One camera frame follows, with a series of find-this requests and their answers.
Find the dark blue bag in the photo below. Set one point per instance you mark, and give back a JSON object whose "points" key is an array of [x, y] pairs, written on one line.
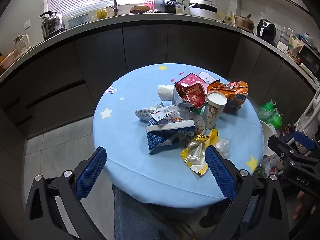
{"points": [[286, 132]]}

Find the white storage box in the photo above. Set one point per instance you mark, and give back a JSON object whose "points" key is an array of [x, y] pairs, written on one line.
{"points": [[285, 40]]}

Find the steel kettle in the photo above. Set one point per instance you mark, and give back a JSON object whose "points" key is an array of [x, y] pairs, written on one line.
{"points": [[51, 25]]}

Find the person's right hand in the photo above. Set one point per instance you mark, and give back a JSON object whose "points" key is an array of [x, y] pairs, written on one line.
{"points": [[299, 195]]}

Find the black air fryer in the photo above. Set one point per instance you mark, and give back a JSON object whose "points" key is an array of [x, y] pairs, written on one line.
{"points": [[266, 30]]}

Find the green plastic bottle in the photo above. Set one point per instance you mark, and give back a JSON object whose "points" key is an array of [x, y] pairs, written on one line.
{"points": [[268, 106], [277, 121]]}

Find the glass jar with red lid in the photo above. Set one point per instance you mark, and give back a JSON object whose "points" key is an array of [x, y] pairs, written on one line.
{"points": [[159, 2]]}

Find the white electric cooker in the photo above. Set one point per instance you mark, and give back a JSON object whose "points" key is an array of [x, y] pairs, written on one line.
{"points": [[202, 8]]}

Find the white trash bin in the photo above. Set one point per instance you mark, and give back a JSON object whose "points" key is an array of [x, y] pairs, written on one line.
{"points": [[267, 137]]}

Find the clear plastic wrapper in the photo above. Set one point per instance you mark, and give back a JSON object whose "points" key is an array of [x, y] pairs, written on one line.
{"points": [[223, 146]]}

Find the kitchen counter with dark cabinets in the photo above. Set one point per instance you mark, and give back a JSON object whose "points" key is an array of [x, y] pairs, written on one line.
{"points": [[100, 55]]}

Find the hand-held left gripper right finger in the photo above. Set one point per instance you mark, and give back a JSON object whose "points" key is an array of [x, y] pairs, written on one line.
{"points": [[220, 175]]}

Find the light blue star-print tablecloth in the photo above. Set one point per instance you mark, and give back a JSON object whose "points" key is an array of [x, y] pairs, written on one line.
{"points": [[125, 140]]}

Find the red snack bag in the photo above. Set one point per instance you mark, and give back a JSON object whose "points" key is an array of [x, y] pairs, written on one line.
{"points": [[195, 95]]}

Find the blue and white wrapper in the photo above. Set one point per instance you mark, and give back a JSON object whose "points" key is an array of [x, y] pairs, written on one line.
{"points": [[160, 137]]}

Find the orange snack bag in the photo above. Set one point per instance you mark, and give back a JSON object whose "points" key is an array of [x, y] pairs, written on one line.
{"points": [[230, 88]]}

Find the white printed wrapper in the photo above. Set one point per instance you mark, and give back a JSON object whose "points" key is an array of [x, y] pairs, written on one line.
{"points": [[175, 116]]}

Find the white tissue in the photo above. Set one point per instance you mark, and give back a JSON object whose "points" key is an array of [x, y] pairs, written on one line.
{"points": [[165, 92]]}

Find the yellow snack wrapper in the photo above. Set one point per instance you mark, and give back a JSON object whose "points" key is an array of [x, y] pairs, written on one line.
{"points": [[197, 152]]}

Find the dark pot with lid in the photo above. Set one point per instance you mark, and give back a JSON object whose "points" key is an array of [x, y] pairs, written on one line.
{"points": [[171, 6]]}

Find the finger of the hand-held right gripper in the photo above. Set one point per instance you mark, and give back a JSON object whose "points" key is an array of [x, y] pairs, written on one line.
{"points": [[282, 147], [303, 140]]}

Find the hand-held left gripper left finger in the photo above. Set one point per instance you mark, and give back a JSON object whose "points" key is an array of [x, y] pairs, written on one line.
{"points": [[91, 172]]}

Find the white wall socket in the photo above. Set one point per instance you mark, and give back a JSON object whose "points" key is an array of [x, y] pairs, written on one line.
{"points": [[27, 24]]}

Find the brown pot with lid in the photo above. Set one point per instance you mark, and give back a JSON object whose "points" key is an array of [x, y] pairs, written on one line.
{"points": [[243, 22]]}

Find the glass teapot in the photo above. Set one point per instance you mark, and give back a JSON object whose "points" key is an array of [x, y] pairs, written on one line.
{"points": [[21, 42]]}

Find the printed paper cup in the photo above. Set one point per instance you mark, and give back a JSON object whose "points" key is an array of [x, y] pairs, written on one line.
{"points": [[212, 115]]}

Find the yellow bowl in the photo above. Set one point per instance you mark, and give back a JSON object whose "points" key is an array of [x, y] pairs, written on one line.
{"points": [[140, 9]]}

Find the person's jeans leg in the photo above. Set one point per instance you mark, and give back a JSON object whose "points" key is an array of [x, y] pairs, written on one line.
{"points": [[140, 217]]}

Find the white storage rack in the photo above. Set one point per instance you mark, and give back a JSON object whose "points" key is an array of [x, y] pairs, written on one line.
{"points": [[308, 115]]}

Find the pink bottle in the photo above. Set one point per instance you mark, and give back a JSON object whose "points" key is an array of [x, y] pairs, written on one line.
{"points": [[148, 2]]}

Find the light blue basin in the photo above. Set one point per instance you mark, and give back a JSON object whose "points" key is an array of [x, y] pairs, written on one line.
{"points": [[77, 20]]}

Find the green food packet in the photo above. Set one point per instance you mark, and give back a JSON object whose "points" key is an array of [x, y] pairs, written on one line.
{"points": [[295, 46]]}

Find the small crumpled white wrapper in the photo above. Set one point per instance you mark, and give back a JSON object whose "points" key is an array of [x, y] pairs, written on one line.
{"points": [[145, 113]]}

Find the clear bag of leafy greens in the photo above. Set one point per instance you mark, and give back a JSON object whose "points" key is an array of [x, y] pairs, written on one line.
{"points": [[261, 171]]}

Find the green snack bag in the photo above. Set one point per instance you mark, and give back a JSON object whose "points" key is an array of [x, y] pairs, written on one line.
{"points": [[198, 111]]}

